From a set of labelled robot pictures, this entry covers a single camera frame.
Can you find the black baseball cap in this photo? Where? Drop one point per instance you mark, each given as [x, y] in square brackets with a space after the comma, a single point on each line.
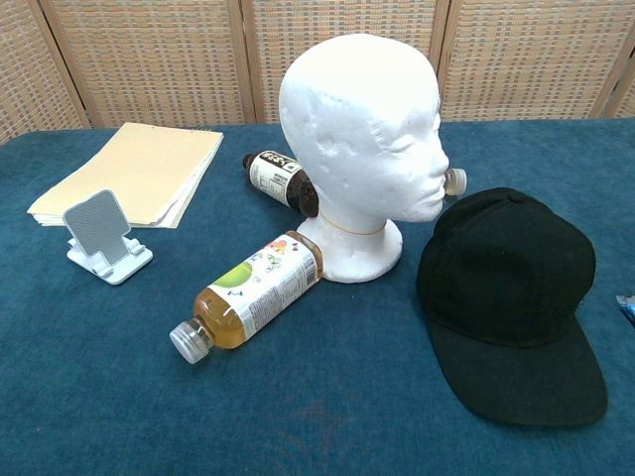
[501, 277]

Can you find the white foam mannequin head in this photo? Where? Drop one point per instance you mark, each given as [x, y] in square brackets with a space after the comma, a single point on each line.
[357, 124]

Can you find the amber tea bottle white cap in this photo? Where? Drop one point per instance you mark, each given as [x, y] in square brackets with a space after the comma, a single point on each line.
[456, 181]

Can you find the yellow rubber band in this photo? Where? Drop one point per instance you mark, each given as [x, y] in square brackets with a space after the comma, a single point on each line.
[354, 232]

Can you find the dark drink bottle black label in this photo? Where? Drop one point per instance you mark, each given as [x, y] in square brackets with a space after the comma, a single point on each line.
[275, 176]

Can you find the apple label tea bottle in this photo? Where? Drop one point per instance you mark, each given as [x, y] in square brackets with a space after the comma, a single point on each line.
[258, 292]

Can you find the stack of manila paper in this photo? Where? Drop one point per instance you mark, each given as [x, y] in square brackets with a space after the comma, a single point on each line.
[139, 168]

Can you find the woven folding screen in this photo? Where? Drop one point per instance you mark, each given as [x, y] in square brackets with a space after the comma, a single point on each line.
[149, 59]

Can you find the blue felt table cover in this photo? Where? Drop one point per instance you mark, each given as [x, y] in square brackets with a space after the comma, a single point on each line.
[99, 372]

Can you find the blue snack packet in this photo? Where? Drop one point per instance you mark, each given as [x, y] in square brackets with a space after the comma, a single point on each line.
[627, 308]

